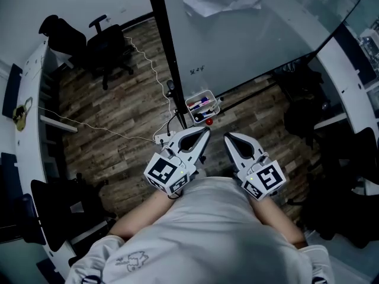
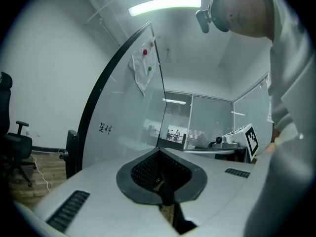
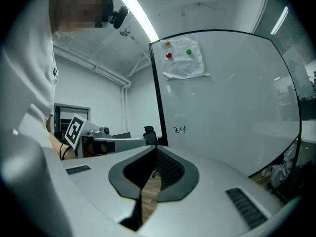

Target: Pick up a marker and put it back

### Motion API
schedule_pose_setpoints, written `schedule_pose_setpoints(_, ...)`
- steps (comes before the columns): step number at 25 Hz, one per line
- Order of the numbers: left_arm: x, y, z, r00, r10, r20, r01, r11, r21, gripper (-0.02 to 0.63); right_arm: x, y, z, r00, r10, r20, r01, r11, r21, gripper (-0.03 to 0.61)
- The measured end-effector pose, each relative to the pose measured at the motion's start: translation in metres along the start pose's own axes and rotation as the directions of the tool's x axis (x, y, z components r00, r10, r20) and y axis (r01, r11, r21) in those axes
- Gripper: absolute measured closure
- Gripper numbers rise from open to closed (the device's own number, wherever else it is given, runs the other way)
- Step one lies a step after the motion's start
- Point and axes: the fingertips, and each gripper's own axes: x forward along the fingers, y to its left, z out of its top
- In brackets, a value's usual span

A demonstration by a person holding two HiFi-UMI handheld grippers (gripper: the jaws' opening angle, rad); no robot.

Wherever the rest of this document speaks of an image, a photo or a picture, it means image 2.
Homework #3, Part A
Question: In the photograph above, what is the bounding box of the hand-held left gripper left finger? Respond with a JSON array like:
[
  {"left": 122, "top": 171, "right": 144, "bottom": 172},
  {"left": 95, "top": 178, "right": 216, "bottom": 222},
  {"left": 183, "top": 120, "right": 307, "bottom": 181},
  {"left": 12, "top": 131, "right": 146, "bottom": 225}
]
[{"left": 33, "top": 146, "right": 178, "bottom": 237}]

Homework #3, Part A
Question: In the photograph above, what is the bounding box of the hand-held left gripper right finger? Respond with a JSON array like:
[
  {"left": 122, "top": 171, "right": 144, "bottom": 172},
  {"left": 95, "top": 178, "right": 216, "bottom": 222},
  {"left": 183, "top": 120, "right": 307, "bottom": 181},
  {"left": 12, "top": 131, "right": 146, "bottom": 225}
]
[{"left": 158, "top": 146, "right": 257, "bottom": 231}]

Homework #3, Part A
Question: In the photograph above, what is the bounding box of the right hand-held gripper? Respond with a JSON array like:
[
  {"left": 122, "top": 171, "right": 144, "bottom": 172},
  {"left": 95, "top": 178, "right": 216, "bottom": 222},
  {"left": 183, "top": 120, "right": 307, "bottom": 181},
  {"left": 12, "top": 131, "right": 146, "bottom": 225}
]
[{"left": 182, "top": 123, "right": 260, "bottom": 163}]

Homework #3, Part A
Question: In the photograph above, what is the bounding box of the person in white coat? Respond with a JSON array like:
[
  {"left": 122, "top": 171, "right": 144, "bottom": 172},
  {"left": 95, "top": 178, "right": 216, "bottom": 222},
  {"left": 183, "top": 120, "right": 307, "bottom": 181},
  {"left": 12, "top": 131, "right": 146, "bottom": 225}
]
[{"left": 243, "top": 0, "right": 316, "bottom": 237}]

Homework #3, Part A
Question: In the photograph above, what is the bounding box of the black office chair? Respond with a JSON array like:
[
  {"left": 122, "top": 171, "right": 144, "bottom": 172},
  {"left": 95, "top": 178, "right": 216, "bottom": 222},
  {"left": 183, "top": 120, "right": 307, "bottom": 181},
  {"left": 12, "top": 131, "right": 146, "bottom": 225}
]
[{"left": 0, "top": 72, "right": 37, "bottom": 187}]

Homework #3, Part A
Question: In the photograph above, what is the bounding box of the crumpled printed paper sheet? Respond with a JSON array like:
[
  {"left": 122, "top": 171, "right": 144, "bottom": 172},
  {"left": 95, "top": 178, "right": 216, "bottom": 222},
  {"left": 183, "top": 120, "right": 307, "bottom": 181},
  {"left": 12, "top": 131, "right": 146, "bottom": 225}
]
[{"left": 128, "top": 36, "right": 158, "bottom": 96}]

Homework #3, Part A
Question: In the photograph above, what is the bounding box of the person's head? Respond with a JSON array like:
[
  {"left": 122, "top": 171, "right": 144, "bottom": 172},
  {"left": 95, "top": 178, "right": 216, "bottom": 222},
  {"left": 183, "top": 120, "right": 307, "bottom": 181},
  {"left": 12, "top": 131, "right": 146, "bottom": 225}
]
[{"left": 212, "top": 0, "right": 275, "bottom": 39}]

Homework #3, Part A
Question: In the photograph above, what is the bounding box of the ceiling strip light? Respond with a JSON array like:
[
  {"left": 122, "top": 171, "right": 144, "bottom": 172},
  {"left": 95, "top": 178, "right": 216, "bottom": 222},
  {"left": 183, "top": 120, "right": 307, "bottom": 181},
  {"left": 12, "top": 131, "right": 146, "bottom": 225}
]
[{"left": 128, "top": 0, "right": 202, "bottom": 17}]

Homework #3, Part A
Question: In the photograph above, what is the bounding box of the wavy white cable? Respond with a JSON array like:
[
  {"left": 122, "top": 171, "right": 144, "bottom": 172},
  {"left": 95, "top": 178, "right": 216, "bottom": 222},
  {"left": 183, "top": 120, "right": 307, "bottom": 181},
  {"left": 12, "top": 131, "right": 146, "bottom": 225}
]
[{"left": 31, "top": 154, "right": 51, "bottom": 192}]

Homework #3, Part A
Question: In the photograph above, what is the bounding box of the black head-mounted camera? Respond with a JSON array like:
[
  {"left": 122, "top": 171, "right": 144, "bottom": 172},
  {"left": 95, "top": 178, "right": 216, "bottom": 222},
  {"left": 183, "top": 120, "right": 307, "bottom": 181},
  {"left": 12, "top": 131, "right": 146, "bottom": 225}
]
[{"left": 195, "top": 0, "right": 232, "bottom": 34}]

